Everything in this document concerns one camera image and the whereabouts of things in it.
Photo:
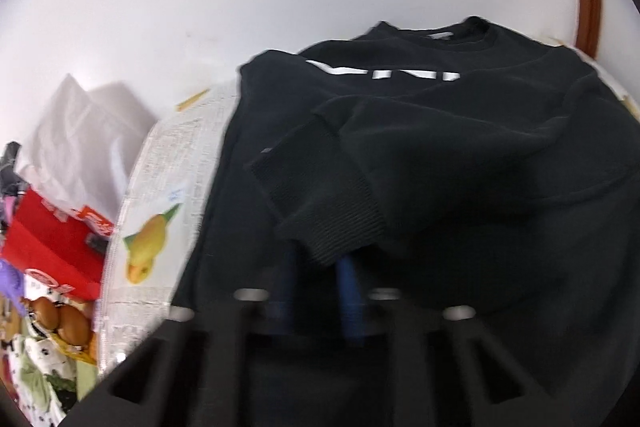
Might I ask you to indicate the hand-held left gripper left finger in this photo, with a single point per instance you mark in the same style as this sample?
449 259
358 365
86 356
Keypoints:
284 297

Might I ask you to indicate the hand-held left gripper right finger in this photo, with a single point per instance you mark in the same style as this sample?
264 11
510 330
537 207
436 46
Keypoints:
350 302

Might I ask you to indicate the black sweatshirt with white print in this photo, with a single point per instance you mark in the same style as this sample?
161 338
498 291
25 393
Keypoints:
450 147

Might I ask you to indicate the printed food package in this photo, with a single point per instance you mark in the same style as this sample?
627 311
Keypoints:
60 322

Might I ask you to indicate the red cardboard box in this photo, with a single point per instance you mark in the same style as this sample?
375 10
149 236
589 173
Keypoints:
50 247

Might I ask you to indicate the white plastic bag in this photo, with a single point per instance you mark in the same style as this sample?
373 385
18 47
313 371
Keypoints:
85 142

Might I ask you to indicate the green and white patterned cloth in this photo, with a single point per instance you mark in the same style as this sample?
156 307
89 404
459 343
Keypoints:
40 377

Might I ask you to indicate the purple item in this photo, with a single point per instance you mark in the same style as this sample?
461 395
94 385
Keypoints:
10 282

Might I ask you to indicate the dark grey cloth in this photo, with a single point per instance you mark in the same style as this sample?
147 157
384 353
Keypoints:
9 177

